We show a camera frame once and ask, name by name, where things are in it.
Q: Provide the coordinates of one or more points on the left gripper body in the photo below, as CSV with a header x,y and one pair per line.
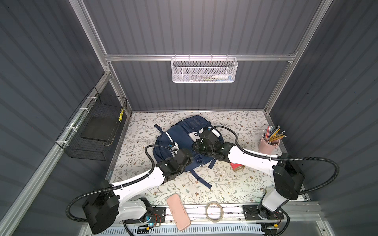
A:
x,y
178,171

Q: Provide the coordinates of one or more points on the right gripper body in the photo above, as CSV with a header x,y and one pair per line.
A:
x,y
199,147

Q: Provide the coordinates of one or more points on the navy blue student backpack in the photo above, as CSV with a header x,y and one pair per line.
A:
x,y
183,135

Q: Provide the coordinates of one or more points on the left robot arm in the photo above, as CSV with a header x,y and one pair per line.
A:
x,y
103,209

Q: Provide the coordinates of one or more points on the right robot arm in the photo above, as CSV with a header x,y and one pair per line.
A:
x,y
287,176

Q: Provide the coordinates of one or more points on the red card box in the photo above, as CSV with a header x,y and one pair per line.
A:
x,y
236,167

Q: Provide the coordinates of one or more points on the pink pencil case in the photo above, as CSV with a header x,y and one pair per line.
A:
x,y
178,212

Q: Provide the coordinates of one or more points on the pink pencil cup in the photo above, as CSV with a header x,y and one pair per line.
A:
x,y
266,147

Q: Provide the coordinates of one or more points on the bundle of coloured pencils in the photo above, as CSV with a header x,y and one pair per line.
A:
x,y
273,134

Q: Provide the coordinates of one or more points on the pens in white basket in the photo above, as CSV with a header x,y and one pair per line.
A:
x,y
218,77

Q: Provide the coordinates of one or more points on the roll of clear tape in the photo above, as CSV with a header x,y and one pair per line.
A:
x,y
214,212

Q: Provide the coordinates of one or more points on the yellow tag on basket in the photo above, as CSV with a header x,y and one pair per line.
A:
x,y
121,115

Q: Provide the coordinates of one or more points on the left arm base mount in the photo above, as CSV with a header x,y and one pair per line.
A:
x,y
156,215

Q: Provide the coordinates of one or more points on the white wire mesh basket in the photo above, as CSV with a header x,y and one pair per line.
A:
x,y
183,67

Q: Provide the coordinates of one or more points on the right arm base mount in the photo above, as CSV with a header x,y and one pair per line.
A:
x,y
256,212

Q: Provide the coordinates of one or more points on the black wire basket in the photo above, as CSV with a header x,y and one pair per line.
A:
x,y
93,132

